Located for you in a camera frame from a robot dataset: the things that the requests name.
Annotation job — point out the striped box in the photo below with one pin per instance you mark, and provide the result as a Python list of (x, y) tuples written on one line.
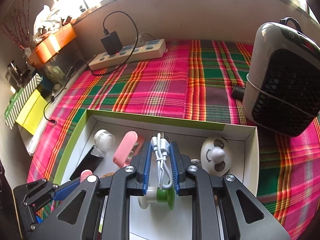
[(22, 95)]

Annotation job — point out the orange box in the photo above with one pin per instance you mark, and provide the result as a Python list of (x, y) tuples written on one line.
[(50, 47)]

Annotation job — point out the small dark block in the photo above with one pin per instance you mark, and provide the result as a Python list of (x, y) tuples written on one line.
[(237, 92)]

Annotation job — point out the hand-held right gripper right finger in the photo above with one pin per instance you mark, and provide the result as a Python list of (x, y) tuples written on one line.
[(174, 170)]

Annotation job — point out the black tube white cap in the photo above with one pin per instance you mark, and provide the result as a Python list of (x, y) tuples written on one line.
[(87, 162)]

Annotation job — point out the long pink clip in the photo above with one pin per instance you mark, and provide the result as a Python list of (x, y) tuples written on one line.
[(125, 147)]

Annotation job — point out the black charger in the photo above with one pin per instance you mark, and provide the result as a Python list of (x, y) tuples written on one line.
[(111, 42)]

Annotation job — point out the grey space heater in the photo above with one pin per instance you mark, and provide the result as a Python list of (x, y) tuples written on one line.
[(262, 67)]

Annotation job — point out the red twig branches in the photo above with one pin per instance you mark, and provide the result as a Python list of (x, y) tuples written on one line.
[(17, 30)]

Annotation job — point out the beige power strip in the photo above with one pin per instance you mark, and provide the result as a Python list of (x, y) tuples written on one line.
[(150, 48)]

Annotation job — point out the white plastic bag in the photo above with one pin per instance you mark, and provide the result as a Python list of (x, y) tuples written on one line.
[(45, 17)]

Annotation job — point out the green and white cardboard box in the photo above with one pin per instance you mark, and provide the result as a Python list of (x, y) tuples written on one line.
[(180, 130)]

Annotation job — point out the metal holder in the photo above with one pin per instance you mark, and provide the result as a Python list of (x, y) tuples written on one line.
[(15, 72)]

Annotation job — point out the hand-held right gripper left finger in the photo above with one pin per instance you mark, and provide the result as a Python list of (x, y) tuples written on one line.
[(147, 170)]

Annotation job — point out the small black clip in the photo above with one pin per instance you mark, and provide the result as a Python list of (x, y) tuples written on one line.
[(81, 8)]

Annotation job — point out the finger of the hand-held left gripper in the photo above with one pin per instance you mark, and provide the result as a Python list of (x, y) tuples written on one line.
[(66, 188), (38, 219)]

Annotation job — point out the white egg-shaped toy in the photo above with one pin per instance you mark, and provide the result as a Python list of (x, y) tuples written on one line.
[(212, 150)]

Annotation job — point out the brown walnut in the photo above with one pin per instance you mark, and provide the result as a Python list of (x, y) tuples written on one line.
[(107, 175)]

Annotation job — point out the pink plaid tablecloth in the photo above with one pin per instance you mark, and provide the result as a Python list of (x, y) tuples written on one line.
[(162, 87)]

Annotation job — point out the glass tank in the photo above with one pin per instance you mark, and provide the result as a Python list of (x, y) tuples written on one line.
[(65, 65)]

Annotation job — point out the pink eraser block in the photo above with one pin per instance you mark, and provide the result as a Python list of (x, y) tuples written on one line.
[(86, 175)]

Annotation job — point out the green and white spool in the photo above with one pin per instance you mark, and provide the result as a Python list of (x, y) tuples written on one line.
[(163, 197)]

